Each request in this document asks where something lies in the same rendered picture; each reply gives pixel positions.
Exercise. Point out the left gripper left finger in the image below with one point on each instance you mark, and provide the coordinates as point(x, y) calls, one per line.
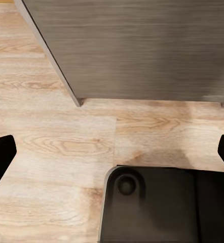
point(8, 151)

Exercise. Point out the dishwasher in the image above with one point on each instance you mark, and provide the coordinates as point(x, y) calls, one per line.
point(170, 50)

